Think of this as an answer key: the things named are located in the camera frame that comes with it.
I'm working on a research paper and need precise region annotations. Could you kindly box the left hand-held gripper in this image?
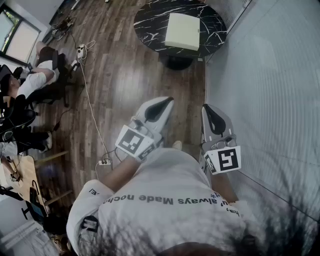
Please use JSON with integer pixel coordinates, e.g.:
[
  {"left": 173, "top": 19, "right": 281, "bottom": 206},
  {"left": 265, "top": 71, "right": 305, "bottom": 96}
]
[{"left": 114, "top": 96, "right": 175, "bottom": 164}]

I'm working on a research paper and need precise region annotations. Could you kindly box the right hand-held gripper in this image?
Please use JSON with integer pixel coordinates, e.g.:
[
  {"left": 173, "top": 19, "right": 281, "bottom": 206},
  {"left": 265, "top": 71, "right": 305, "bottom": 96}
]
[{"left": 199, "top": 103, "right": 242, "bottom": 176}]

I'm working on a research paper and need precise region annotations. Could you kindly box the person's right forearm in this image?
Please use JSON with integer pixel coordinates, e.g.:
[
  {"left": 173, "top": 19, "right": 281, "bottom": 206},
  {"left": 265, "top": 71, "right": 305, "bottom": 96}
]
[{"left": 211, "top": 171, "right": 239, "bottom": 204}]

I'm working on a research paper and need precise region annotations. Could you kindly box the person's left forearm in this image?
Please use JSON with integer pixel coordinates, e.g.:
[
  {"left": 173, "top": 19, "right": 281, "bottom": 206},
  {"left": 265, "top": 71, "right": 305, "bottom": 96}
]
[{"left": 102, "top": 156, "right": 142, "bottom": 194}]

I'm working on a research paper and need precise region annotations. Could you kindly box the black marble round table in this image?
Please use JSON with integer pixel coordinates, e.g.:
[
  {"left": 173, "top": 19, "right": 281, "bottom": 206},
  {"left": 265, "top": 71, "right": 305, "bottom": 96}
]
[{"left": 133, "top": 0, "right": 228, "bottom": 71}]

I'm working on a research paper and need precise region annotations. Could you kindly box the person's white printed t-shirt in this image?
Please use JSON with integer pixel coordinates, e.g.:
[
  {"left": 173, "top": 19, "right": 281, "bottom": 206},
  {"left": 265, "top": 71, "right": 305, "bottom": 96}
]
[{"left": 66, "top": 147, "right": 252, "bottom": 256}]

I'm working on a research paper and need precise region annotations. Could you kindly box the large white power strip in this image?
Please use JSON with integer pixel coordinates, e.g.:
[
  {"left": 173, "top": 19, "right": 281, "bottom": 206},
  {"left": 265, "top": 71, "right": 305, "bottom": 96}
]
[{"left": 76, "top": 43, "right": 88, "bottom": 60}]

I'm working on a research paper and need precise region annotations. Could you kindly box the black office chair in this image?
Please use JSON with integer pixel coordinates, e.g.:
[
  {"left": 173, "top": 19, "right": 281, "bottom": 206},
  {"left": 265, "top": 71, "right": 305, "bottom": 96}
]
[{"left": 24, "top": 51, "right": 77, "bottom": 109}]

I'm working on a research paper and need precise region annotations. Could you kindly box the wooden desk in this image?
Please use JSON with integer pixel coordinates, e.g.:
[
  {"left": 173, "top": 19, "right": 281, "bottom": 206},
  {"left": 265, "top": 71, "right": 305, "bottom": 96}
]
[{"left": 0, "top": 149, "right": 74, "bottom": 219}]

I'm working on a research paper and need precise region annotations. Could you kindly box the long white cable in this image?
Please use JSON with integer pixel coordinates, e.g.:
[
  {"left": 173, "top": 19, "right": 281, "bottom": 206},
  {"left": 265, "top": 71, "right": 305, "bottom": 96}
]
[{"left": 79, "top": 39, "right": 112, "bottom": 162}]

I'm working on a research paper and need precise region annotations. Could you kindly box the tangle of dark cables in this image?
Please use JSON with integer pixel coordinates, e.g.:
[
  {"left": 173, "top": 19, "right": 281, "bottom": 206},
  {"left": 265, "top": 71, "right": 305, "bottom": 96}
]
[{"left": 50, "top": 15, "right": 77, "bottom": 41}]

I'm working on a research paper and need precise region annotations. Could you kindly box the window with dark frame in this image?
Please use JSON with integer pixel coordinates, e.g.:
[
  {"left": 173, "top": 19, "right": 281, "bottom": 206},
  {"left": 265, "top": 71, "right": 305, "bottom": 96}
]
[{"left": 0, "top": 3, "right": 42, "bottom": 65}]

